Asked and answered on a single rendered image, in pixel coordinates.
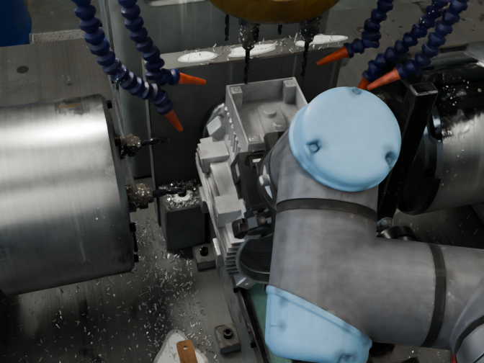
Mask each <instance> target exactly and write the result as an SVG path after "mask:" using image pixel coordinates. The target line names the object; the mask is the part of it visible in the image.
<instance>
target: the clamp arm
mask: <svg viewBox="0 0 484 363"><path fill-rule="evenodd" d="M437 94H438V90H437V89H436V87H435V86H434V85H433V84H432V83H431V82H425V83H420V84H411V85H409V86H408V90H407V92H406V94H405V99H404V102H403V106H402V109H401V111H400V116H399V118H398V125H399V128H400V135H401V147H400V153H399V156H398V160H397V161H396V163H395V165H394V167H393V168H392V169H391V170H390V172H389V173H388V175H387V176H386V177H385V178H384V180H383V181H382V182H380V183H379V185H378V198H377V232H379V230H378V229H380V228H381V226H380V224H378V223H380V222H381V221H382V222H381V223H382V225H386V224H388V223H387V221H386V220H388V222H389V223H390V224H391V225H392V224H393V218H394V215H395V212H396V210H397V207H398V203H399V201H400V198H401V195H402V193H403V190H404V187H405V183H406V182H407V179H408V175H409V173H410V171H411V167H412V165H413V162H414V159H415V157H416V153H417V151H418V147H419V145H420V142H421V139H422V137H423V134H424V131H425V129H426V125H427V122H428V121H429V117H430V114H431V111H432V109H433V106H434V102H435V101H436V97H437Z"/></svg>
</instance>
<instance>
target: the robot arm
mask: <svg viewBox="0 0 484 363"><path fill-rule="evenodd" d="M264 143H265V146H266V147H265V148H259V149H255V150H253V151H247V152H242V153H238V154H237V156H236V157H235V159H234V160H233V162H232V164H231V165H230V168H231V172H232V175H233V182H234V185H235V186H236V191H237V195H238V199H239V200H240V204H241V212H242V217H243V218H241V219H238V220H235V221H233V222H232V229H233V235H234V238H238V239H257V238H260V236H261V237H262V238H264V237H267V236H272V238H273V248H272V261H271V268H270V275H269V285H267V286H266V293H267V304H266V328H265V342H266V345H267V346H268V349H270V351H271V352H272V353H273V354H275V355H276V356H278V357H281V358H285V359H295V360H300V361H306V362H317V363H366V362H367V360H368V356H369V349H370V348H371V347H372V342H379V343H386V344H399V345H406V346H419V347H426V348H433V349H443V350H450V351H452V352H453V355H454V359H455V361H456V363H484V249H478V248H466V247H459V246H447V245H441V244H435V243H424V242H418V241H405V240H398V239H391V238H379V237H377V236H376V232H377V198H378V185H379V183H380V182H382V181H383V180H384V178H385V177H386V176H387V175H388V173H389V172H390V170H391V169H392V168H393V167H394V165H395V163H396V161H397V160H398V156H399V153H400V147H401V135H400V128H399V125H398V122H397V120H396V118H395V115H394V114H393V113H392V111H391V110H390V108H389V107H388V106H387V105H386V103H384V102H383V101H382V100H381V99H380V98H378V97H377V96H375V95H374V94H372V93H370V92H368V91H365V90H363V89H358V88H357V87H337V88H334V89H329V90H327V91H325V92H323V93H321V94H319V95H318V96H317V97H316V98H315V99H313V100H312V101H311V102H310V103H309V104H306V105H305V106H304V107H302V108H301V109H300V110H299V111H298V112H297V113H296V115H295V116H294V117H293V119H292V122H291V123H290V126H289V127H288V128H287V129H286V131H282V132H280V131H278V132H272V133H266V135H265V136H264ZM255 153H256V154H255ZM236 164H238V170H239V174H240V175H239V176H237V172H236Z"/></svg>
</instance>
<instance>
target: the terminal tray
mask: <svg viewBox="0 0 484 363"><path fill-rule="evenodd" d="M287 81H291V82H292V84H291V85H288V84H287ZM234 88H239V89H240V90H239V91H234V90H233V89H234ZM306 104H308V103H307V101H306V99H305V97H304V95H303V93H302V91H301V88H300V86H299V84H298V82H297V80H296V78H295V77H291V78H285V79H274V80H268V81H257V82H251V83H248V84H247V85H245V84H234V85H227V86H226V94H225V117H224V123H225V124H226V135H228V140H230V146H233V149H232V152H233V153H235V155H234V158H235V157H236V156H237V154H238V153H242V152H247V151H253V150H255V149H259V148H265V147H266V146H265V143H264V136H265V135H266V133H272V132H278V131H280V132H282V131H286V129H287V128H288V127H289V126H290V123H291V122H292V119H293V117H294V116H295V115H296V113H297V112H298V111H299V110H300V109H301V108H302V107H304V106H305V105H306ZM252 135H257V136H258V138H257V139H255V140H254V139H252V138H251V136H252Z"/></svg>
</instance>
